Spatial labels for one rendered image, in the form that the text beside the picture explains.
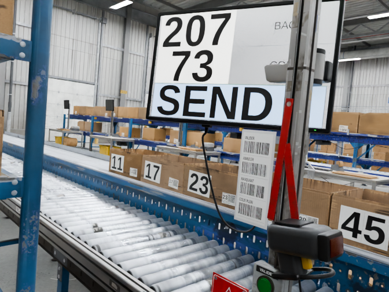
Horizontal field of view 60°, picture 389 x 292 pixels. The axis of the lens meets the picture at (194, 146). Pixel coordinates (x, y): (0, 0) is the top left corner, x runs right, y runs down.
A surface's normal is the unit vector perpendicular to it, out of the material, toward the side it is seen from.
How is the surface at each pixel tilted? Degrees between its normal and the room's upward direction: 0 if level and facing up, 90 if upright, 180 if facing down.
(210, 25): 86
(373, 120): 89
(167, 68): 86
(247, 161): 90
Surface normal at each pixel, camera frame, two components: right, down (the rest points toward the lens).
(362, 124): -0.71, -0.03
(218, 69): -0.44, -0.06
